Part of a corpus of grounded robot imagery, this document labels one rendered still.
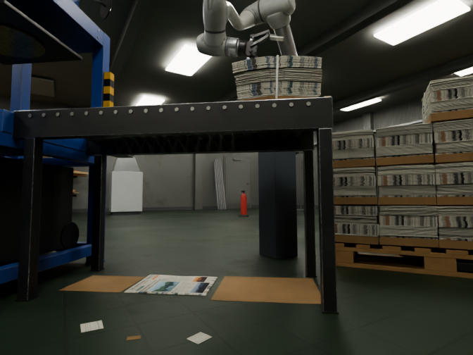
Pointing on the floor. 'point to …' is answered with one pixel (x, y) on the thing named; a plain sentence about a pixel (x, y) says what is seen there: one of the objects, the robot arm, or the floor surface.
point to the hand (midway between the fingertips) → (279, 52)
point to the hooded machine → (125, 187)
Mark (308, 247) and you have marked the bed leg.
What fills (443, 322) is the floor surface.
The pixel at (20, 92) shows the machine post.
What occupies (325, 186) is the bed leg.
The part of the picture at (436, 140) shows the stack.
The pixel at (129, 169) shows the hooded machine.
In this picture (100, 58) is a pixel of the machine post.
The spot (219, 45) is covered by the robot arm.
